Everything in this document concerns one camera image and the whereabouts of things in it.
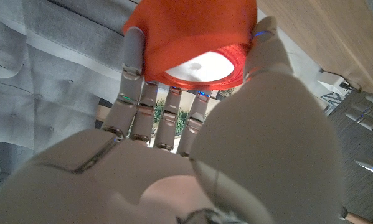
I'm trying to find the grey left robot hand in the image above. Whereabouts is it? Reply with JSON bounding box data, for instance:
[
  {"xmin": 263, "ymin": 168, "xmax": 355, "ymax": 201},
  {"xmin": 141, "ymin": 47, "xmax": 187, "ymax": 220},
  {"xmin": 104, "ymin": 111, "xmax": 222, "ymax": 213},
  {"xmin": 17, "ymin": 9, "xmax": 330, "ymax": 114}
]
[{"xmin": 344, "ymin": 92, "xmax": 373, "ymax": 180}]

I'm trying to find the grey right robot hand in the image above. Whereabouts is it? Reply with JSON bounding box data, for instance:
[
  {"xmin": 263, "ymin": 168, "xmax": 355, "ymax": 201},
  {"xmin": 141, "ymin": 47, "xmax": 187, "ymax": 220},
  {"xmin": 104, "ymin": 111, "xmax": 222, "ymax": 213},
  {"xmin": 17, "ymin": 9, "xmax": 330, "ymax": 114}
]
[{"xmin": 0, "ymin": 16, "xmax": 346, "ymax": 224}]

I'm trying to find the red ribbon spool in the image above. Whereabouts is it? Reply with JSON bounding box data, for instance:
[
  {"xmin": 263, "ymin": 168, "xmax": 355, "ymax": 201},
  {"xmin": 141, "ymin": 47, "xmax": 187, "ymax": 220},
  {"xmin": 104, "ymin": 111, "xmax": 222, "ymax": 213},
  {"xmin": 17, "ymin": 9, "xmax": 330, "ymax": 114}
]
[{"xmin": 122, "ymin": 0, "xmax": 258, "ymax": 91}]

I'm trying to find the patterned grey rug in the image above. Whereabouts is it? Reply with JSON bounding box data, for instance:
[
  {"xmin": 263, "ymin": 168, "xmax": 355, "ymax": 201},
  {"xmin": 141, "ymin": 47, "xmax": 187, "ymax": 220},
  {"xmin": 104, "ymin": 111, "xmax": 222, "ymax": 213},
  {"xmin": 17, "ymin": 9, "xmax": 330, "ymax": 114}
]
[{"xmin": 319, "ymin": 91, "xmax": 344, "ymax": 108}]

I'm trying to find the white power strip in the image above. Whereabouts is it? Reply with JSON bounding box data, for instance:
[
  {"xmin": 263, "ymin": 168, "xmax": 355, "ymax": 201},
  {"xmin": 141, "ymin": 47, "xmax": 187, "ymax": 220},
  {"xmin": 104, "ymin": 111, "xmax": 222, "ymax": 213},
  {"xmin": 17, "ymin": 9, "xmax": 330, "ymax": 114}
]
[{"xmin": 317, "ymin": 70, "xmax": 361, "ymax": 94}]

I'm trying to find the printed backdrop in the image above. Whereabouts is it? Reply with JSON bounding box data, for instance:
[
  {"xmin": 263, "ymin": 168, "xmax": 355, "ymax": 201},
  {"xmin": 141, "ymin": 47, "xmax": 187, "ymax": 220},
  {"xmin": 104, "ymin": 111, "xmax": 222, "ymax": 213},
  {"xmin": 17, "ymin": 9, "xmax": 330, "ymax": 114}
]
[{"xmin": 0, "ymin": 0, "xmax": 330, "ymax": 194}]

